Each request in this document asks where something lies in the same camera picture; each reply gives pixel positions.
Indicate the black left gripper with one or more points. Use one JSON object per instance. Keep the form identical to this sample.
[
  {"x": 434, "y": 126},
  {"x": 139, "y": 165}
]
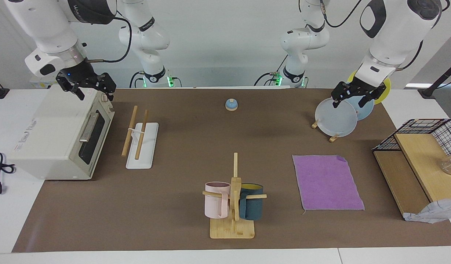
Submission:
[{"x": 355, "y": 90}]

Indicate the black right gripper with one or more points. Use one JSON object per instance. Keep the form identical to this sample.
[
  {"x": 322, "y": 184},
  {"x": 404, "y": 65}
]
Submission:
[{"x": 82, "y": 77}]

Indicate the purple and grey towel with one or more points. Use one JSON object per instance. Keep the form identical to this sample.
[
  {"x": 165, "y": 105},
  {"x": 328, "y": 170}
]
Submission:
[{"x": 326, "y": 183}]

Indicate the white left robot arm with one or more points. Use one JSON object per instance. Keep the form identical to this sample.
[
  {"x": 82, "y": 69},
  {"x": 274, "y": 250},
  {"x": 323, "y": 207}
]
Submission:
[{"x": 394, "y": 33}]

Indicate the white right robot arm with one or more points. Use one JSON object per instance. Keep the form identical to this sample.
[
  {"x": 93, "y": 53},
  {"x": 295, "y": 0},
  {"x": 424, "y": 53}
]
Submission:
[{"x": 53, "y": 33}]

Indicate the wooden plate rack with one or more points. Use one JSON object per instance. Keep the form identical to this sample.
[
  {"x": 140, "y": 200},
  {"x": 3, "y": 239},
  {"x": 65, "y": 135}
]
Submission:
[{"x": 333, "y": 138}]

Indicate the white towel rack wooden bars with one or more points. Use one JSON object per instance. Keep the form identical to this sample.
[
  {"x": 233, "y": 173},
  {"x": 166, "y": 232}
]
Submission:
[{"x": 142, "y": 154}]

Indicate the light blue plate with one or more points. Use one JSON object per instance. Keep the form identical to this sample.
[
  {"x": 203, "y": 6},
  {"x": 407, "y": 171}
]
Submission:
[{"x": 365, "y": 110}]

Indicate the grey plate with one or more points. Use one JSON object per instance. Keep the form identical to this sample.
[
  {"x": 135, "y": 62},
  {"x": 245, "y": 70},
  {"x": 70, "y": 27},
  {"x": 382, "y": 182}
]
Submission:
[{"x": 337, "y": 121}]

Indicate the yellow plate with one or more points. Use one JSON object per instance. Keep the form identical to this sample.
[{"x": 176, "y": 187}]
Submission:
[{"x": 386, "y": 88}]

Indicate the cream toaster oven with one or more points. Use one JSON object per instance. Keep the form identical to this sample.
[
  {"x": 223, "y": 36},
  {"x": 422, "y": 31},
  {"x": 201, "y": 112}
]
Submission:
[{"x": 45, "y": 139}]

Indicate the black stand pole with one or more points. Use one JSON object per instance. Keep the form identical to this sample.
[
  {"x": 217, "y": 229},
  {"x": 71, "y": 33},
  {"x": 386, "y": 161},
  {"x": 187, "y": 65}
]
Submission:
[{"x": 427, "y": 91}]

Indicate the wooden shelf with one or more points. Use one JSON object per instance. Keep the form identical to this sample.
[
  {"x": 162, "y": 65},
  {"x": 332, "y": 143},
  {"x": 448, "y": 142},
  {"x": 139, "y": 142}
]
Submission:
[{"x": 405, "y": 179}]

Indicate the blue round bell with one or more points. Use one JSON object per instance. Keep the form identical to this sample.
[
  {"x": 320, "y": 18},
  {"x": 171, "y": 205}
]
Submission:
[{"x": 231, "y": 105}]

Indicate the clear glass cup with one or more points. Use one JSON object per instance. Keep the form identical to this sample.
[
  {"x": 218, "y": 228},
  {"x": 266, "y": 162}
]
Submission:
[{"x": 449, "y": 167}]

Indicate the brown table mat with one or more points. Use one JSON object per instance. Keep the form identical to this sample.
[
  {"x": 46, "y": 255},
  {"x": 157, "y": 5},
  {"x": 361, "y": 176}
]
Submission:
[{"x": 174, "y": 205}]

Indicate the patterned grey cloth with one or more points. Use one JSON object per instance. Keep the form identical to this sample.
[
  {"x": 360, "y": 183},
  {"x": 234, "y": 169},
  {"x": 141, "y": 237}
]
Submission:
[{"x": 438, "y": 212}]

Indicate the dark teal mug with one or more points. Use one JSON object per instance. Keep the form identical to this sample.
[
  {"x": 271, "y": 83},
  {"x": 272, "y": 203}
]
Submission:
[{"x": 253, "y": 209}]

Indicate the pink mug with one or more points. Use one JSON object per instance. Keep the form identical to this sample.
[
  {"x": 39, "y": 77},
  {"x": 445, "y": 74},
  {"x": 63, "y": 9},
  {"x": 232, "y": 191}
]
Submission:
[{"x": 212, "y": 205}]

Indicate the wooden mug tree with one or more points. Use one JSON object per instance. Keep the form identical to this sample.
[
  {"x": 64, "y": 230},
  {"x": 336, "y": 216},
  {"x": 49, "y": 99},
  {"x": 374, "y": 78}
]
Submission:
[{"x": 232, "y": 229}]

